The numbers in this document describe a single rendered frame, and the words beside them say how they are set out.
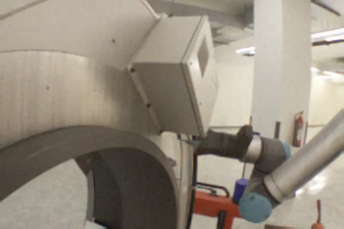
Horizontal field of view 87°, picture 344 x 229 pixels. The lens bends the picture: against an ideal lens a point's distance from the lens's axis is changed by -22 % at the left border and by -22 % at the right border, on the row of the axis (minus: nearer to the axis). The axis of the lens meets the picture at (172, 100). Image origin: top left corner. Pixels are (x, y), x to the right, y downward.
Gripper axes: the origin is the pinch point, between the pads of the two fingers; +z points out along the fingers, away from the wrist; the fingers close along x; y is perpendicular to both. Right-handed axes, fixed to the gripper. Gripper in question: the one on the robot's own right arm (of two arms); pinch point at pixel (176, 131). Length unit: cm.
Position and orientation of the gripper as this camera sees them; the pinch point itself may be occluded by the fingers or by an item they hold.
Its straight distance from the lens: 63.2
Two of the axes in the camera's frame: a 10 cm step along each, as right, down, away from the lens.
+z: -9.8, -2.1, -0.5
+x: 1.2, -7.5, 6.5
